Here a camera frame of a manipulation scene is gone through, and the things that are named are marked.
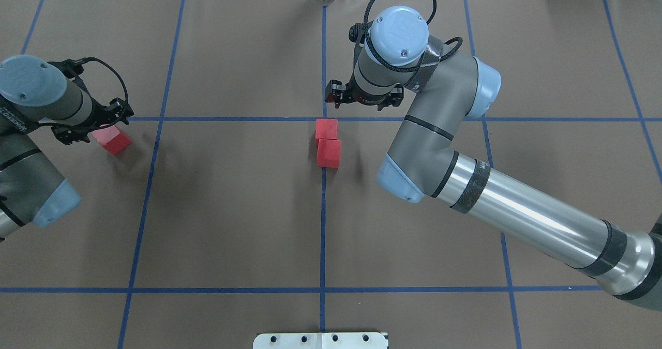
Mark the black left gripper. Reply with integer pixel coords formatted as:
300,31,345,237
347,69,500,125
52,98,134,145

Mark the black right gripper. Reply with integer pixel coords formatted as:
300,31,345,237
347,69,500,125
324,80,404,111

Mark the red block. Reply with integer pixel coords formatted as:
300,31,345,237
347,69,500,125
91,126,131,156
316,139,341,169
315,118,338,143

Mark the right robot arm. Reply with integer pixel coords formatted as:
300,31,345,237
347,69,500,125
325,6,661,311

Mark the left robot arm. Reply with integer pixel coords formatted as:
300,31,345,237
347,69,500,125
1,54,134,241

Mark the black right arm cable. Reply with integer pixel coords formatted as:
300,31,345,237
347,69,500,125
349,0,463,88

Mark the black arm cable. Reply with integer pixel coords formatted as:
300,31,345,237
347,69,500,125
349,0,463,88
52,57,129,112

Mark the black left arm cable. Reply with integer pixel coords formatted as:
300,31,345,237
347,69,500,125
52,57,129,112

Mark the white mounting base plate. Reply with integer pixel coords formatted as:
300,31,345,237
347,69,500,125
252,332,389,348

